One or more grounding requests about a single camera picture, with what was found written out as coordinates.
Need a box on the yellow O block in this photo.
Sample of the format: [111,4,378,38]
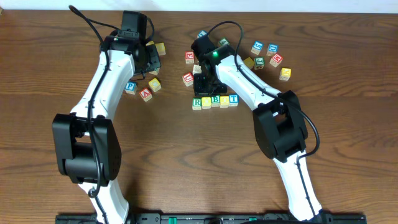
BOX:
[220,96,229,108]
[201,97,211,110]

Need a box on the yellow K block right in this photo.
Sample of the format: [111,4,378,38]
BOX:
[279,67,292,81]

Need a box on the blue L block top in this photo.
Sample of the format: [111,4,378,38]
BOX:
[197,30,208,38]

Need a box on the green B block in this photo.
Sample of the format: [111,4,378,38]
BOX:
[211,95,220,108]

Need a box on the green R block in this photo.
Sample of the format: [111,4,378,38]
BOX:
[192,98,202,110]

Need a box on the yellow G block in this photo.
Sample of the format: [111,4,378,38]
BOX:
[243,57,254,69]

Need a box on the green 4 block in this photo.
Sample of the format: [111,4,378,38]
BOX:
[218,38,230,47]

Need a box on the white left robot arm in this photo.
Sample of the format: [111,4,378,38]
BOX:
[52,11,161,223]

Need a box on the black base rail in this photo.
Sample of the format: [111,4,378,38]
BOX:
[55,212,368,224]

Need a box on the yellow C block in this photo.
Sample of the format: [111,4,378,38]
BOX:
[149,78,162,92]

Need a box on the green Z block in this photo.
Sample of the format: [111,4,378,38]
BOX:
[150,68,160,75]

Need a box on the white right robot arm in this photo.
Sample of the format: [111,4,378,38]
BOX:
[191,35,322,221]

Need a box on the blue D block right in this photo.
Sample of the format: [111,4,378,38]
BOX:
[266,44,279,56]

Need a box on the red A block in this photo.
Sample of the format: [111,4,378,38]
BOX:
[139,88,153,102]

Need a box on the blue P block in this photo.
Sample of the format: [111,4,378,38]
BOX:
[124,82,137,95]

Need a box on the green J block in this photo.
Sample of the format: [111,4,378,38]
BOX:
[254,57,265,70]

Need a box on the yellow S block top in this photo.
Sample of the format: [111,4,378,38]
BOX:
[155,43,166,56]

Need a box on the red U block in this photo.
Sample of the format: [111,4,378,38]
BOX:
[182,72,194,86]

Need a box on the blue T block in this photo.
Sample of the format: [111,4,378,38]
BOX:
[229,94,239,107]

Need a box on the blue 5 block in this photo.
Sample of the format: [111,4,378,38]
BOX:
[251,40,264,55]

